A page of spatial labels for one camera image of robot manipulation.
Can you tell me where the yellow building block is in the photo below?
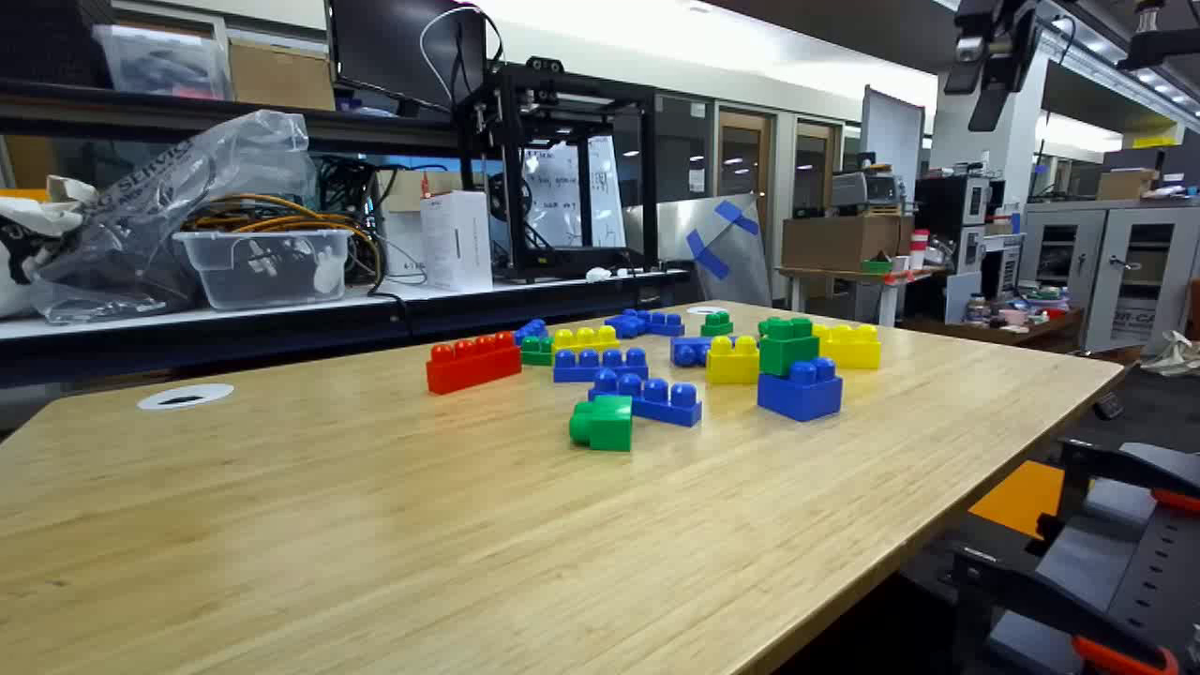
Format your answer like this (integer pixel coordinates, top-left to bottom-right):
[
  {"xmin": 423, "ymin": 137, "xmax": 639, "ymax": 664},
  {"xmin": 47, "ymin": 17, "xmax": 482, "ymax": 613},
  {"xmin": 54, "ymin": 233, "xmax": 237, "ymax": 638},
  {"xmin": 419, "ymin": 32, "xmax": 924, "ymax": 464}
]
[
  {"xmin": 817, "ymin": 324, "xmax": 885, "ymax": 377},
  {"xmin": 704, "ymin": 335, "xmax": 763, "ymax": 388},
  {"xmin": 552, "ymin": 324, "xmax": 624, "ymax": 355}
]

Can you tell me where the white cable loop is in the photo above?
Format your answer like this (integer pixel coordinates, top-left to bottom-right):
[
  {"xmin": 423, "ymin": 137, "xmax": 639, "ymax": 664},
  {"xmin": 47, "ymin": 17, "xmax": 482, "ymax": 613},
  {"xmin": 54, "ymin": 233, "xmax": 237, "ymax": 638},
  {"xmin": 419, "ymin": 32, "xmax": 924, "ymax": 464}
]
[{"xmin": 418, "ymin": 3, "xmax": 505, "ymax": 105}]

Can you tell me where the clear plastic container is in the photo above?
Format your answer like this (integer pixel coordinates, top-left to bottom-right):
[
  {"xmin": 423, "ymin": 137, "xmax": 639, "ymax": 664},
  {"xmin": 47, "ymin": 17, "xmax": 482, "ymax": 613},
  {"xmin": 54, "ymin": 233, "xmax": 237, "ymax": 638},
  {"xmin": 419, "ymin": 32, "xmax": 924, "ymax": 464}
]
[{"xmin": 89, "ymin": 19, "xmax": 233, "ymax": 100}]

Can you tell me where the clear plastic bin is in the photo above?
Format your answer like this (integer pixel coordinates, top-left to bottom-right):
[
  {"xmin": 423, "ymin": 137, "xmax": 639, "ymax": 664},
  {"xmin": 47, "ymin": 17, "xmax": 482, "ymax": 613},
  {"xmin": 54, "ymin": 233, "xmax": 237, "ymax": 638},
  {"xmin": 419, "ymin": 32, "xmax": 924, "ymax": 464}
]
[{"xmin": 174, "ymin": 227, "xmax": 357, "ymax": 313}]

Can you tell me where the black shelf board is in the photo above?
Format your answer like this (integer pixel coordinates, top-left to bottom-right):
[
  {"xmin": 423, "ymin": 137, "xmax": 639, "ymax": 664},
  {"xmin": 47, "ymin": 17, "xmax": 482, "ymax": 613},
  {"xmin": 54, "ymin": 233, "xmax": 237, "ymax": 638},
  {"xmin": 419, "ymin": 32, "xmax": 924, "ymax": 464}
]
[{"xmin": 0, "ymin": 75, "xmax": 485, "ymax": 163}]

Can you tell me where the black workbench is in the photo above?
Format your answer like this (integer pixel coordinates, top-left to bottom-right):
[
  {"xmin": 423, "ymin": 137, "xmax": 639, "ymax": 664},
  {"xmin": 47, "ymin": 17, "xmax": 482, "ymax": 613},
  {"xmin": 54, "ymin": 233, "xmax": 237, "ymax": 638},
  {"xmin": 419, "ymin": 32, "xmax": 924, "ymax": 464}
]
[{"xmin": 0, "ymin": 262, "xmax": 704, "ymax": 390}]

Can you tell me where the black monitor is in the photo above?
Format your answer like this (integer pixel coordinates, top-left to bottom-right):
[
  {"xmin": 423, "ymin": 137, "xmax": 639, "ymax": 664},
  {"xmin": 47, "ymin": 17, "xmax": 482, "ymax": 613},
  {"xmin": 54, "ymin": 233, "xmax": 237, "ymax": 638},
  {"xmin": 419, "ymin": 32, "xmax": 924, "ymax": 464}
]
[{"xmin": 328, "ymin": 0, "xmax": 492, "ymax": 124}]

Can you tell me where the white carton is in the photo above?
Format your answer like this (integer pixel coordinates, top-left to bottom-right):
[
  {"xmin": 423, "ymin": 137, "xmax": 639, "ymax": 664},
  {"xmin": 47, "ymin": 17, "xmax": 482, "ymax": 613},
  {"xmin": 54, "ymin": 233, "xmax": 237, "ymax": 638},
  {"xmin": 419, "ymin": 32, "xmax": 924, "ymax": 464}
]
[{"xmin": 383, "ymin": 202, "xmax": 427, "ymax": 288}]

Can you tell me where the black ceiling fixture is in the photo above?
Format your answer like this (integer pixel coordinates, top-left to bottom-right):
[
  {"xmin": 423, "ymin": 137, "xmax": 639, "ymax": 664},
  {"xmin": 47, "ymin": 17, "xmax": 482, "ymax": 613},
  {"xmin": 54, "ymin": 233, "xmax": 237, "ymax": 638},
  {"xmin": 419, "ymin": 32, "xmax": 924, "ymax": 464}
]
[{"xmin": 1118, "ymin": 0, "xmax": 1200, "ymax": 73}]

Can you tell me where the white panel board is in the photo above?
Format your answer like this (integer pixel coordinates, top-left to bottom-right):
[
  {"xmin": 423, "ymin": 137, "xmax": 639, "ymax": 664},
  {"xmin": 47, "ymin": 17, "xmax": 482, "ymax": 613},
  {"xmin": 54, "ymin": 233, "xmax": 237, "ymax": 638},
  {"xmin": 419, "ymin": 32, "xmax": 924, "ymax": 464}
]
[{"xmin": 858, "ymin": 85, "xmax": 929, "ymax": 209}]

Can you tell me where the orange floor mat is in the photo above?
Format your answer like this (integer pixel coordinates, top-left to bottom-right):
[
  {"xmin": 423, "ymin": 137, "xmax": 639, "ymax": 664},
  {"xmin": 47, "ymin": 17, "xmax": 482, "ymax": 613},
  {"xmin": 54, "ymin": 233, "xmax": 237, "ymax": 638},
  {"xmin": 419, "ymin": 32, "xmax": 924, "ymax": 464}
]
[{"xmin": 969, "ymin": 458, "xmax": 1069, "ymax": 540}]

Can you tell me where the gray equipment cart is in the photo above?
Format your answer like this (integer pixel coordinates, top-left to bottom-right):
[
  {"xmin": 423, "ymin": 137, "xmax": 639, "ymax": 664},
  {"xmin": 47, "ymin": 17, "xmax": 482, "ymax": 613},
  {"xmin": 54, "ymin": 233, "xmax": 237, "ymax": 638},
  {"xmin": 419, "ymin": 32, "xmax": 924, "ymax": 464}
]
[{"xmin": 950, "ymin": 437, "xmax": 1200, "ymax": 675}]

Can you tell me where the white cardboard box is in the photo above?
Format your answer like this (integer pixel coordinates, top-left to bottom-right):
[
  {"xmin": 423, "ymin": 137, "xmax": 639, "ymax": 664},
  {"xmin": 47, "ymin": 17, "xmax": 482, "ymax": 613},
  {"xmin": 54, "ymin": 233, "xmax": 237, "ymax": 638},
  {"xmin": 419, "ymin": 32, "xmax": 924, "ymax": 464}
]
[{"xmin": 418, "ymin": 188, "xmax": 494, "ymax": 298}]

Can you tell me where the black equipment box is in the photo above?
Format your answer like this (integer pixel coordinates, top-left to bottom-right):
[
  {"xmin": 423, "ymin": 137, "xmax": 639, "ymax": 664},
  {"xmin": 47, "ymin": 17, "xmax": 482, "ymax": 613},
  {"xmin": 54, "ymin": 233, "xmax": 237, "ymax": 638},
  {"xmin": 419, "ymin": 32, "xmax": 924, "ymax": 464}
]
[{"xmin": 913, "ymin": 173, "xmax": 1007, "ymax": 248}]

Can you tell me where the red building block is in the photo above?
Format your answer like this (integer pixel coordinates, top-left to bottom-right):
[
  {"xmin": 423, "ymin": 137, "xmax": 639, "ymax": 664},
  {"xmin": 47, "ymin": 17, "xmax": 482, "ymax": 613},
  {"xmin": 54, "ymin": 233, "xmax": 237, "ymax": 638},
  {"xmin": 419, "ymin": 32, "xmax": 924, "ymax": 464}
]
[{"xmin": 423, "ymin": 330, "xmax": 524, "ymax": 397}]

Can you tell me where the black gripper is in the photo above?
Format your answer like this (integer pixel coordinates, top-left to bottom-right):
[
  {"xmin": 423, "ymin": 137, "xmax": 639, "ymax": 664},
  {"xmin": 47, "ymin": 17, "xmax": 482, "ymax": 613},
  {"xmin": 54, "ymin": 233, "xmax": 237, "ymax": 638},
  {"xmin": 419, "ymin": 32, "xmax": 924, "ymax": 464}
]
[{"xmin": 945, "ymin": 0, "xmax": 1045, "ymax": 137}]

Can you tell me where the small brown cardboard box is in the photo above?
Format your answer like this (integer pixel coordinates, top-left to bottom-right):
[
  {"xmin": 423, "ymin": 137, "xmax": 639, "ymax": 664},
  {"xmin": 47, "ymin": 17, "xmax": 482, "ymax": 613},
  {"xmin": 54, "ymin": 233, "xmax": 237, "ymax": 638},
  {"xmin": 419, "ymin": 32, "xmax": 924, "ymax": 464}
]
[{"xmin": 1094, "ymin": 167, "xmax": 1160, "ymax": 207}]

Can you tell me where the clear plastic bag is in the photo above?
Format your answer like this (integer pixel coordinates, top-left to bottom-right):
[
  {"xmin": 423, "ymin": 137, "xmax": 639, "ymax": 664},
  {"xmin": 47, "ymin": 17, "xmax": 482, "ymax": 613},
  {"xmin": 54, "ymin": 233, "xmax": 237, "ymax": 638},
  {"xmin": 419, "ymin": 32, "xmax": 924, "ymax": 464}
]
[{"xmin": 23, "ymin": 105, "xmax": 324, "ymax": 327}]

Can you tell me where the yellow cable bundle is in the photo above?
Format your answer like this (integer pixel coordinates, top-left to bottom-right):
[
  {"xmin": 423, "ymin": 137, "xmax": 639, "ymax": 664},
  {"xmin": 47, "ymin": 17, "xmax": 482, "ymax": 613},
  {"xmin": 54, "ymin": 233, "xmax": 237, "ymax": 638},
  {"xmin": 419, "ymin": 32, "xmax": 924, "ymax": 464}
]
[{"xmin": 185, "ymin": 193, "xmax": 387, "ymax": 293}]

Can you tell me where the wide blue building block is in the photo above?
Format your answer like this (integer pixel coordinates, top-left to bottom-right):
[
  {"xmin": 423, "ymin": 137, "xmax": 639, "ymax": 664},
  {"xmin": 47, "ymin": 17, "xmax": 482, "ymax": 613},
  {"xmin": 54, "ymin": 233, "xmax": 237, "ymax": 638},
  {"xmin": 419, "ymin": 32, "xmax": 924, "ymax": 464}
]
[
  {"xmin": 755, "ymin": 355, "xmax": 844, "ymax": 425},
  {"xmin": 667, "ymin": 335, "xmax": 714, "ymax": 372}
]

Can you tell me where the white glass door cabinet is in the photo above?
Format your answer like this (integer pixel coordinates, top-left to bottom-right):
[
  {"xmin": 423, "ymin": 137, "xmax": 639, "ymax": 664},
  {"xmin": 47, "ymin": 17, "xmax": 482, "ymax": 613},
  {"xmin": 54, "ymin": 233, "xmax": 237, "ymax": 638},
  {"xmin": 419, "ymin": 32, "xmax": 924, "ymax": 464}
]
[{"xmin": 1017, "ymin": 198, "xmax": 1200, "ymax": 355}]

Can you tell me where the large brown cardboard box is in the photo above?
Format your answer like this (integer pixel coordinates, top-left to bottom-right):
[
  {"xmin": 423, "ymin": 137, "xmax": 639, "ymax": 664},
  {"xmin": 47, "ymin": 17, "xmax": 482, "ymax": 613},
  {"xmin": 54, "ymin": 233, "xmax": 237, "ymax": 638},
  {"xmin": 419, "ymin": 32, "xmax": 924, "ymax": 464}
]
[{"xmin": 780, "ymin": 215, "xmax": 914, "ymax": 274}]

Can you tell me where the black frame 3D printer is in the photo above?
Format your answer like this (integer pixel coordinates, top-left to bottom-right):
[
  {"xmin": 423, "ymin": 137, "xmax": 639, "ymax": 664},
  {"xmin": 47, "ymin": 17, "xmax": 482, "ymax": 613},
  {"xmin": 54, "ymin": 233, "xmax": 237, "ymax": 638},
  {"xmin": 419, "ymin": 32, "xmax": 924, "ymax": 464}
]
[{"xmin": 482, "ymin": 53, "xmax": 663, "ymax": 283}]

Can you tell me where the small side table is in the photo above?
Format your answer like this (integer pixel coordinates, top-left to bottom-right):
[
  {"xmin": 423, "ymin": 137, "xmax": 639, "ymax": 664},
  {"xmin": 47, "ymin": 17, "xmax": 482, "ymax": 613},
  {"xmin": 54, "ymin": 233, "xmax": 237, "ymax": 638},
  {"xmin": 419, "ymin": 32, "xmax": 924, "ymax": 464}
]
[{"xmin": 780, "ymin": 260, "xmax": 954, "ymax": 330}]

